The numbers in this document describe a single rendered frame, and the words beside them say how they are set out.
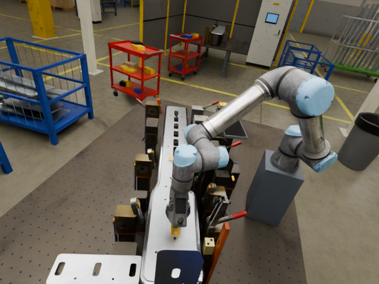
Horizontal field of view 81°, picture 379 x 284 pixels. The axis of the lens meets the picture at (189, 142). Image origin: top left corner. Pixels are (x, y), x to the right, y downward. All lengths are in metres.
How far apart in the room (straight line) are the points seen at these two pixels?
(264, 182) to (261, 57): 6.84
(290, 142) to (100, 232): 1.09
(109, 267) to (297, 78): 0.90
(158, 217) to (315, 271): 1.72
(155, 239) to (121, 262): 0.15
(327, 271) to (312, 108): 1.88
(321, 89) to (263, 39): 7.07
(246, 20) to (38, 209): 8.04
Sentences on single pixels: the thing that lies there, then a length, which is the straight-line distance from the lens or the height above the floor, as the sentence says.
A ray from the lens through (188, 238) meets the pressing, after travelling 0.98.
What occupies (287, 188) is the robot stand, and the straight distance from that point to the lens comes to 1.33.
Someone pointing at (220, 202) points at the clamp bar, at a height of 1.21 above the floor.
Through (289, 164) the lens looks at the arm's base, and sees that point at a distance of 1.27.
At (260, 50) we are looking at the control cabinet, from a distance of 7.90.
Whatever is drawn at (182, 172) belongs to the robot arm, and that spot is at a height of 1.34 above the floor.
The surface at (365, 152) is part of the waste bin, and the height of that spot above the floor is 0.32.
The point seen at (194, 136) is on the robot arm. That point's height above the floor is 1.38.
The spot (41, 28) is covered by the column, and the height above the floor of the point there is 0.29.
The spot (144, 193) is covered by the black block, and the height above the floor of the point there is 0.99.
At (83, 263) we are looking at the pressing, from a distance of 0.95.
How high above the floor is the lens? 1.83
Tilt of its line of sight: 34 degrees down
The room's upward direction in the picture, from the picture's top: 9 degrees clockwise
